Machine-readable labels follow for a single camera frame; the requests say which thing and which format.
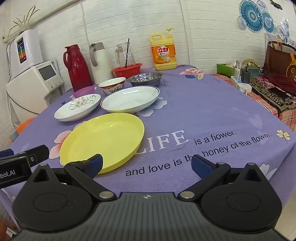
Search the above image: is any yellow plastic plate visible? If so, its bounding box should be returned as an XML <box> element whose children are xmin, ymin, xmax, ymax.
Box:
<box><xmin>60</xmin><ymin>113</ymin><xmax>144</xmax><ymax>174</ymax></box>

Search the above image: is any white floral ceramic plate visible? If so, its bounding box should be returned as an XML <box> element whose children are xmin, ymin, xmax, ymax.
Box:
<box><xmin>54</xmin><ymin>93</ymin><xmax>101</xmax><ymax>122</ymax></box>

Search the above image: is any purple plastic bowl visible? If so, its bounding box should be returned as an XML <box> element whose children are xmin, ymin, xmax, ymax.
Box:
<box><xmin>73</xmin><ymin>85</ymin><xmax>96</xmax><ymax>98</ymax></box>

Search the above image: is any white blue-rimmed plate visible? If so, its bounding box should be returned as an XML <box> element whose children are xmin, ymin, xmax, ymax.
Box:
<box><xmin>100</xmin><ymin>86</ymin><xmax>160</xmax><ymax>113</ymax></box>

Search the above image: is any white red patterned bowl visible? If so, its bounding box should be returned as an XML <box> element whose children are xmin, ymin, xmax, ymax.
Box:
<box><xmin>98</xmin><ymin>77</ymin><xmax>126</xmax><ymax>95</ymax></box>

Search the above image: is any stainless steel bowl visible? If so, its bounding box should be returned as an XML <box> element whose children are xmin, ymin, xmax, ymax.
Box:
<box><xmin>126</xmin><ymin>72</ymin><xmax>163</xmax><ymax>87</ymax></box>

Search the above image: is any left hand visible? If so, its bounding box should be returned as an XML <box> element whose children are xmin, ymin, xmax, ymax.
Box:
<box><xmin>0</xmin><ymin>218</ymin><xmax>11</xmax><ymax>241</ymax></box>

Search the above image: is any orange stool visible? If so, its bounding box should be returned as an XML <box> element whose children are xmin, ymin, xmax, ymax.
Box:
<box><xmin>8</xmin><ymin>118</ymin><xmax>34</xmax><ymax>143</ymax></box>

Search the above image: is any white water dispenser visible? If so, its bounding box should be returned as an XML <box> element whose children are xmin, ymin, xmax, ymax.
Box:
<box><xmin>6</xmin><ymin>61</ymin><xmax>63</xmax><ymax>123</ymax></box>

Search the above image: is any purple floral tablecloth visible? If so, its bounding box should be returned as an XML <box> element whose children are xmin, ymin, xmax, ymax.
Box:
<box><xmin>0</xmin><ymin>64</ymin><xmax>296</xmax><ymax>223</ymax></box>

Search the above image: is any white power strip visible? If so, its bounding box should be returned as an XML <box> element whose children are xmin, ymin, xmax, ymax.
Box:
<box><xmin>230</xmin><ymin>76</ymin><xmax>252</xmax><ymax>94</ymax></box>

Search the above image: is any white thermos jug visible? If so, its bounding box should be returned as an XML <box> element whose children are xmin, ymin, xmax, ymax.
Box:
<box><xmin>89</xmin><ymin>42</ymin><xmax>113</xmax><ymax>85</ymax></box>

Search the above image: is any red thermos jug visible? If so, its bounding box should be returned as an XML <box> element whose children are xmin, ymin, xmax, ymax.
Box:
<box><xmin>63</xmin><ymin>44</ymin><xmax>92</xmax><ymax>92</ymax></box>

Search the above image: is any black charger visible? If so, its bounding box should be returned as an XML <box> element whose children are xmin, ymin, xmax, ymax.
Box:
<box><xmin>241</xmin><ymin>70</ymin><xmax>250</xmax><ymax>84</ymax></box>

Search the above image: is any green plastic box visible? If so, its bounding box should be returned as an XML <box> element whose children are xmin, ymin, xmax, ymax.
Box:
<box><xmin>216</xmin><ymin>64</ymin><xmax>235</xmax><ymax>77</ymax></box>

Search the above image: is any white water purifier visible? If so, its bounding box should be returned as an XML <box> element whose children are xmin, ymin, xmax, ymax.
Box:
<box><xmin>8</xmin><ymin>30</ymin><xmax>43</xmax><ymax>79</ymax></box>

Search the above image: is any red plastic basket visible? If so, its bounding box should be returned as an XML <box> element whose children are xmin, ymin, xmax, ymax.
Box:
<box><xmin>112</xmin><ymin>63</ymin><xmax>142</xmax><ymax>78</ymax></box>

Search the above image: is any red knitted cloth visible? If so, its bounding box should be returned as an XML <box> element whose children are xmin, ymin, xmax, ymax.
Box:
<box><xmin>269</xmin><ymin>74</ymin><xmax>296</xmax><ymax>96</ymax></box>

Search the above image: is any glass pitcher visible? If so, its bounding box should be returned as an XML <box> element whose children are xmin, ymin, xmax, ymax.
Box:
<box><xmin>115</xmin><ymin>42</ymin><xmax>135</xmax><ymax>67</ymax></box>

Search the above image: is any yellow detergent bottle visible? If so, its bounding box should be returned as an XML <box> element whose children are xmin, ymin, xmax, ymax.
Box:
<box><xmin>149</xmin><ymin>28</ymin><xmax>177</xmax><ymax>71</ymax></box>

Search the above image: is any green potted plant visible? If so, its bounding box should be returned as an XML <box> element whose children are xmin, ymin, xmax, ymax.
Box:
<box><xmin>8</xmin><ymin>5</ymin><xmax>40</xmax><ymax>36</ymax></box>

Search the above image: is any brown paper bag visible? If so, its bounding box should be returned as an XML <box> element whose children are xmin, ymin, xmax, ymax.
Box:
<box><xmin>263</xmin><ymin>41</ymin><xmax>295</xmax><ymax>79</ymax></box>

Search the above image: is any black stirring stick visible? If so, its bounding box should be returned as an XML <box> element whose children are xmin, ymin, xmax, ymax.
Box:
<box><xmin>125</xmin><ymin>38</ymin><xmax>130</xmax><ymax>68</ymax></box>

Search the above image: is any blue paper fan decoration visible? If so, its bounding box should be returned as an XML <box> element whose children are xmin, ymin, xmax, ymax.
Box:
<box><xmin>238</xmin><ymin>0</ymin><xmax>275</xmax><ymax>33</ymax></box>

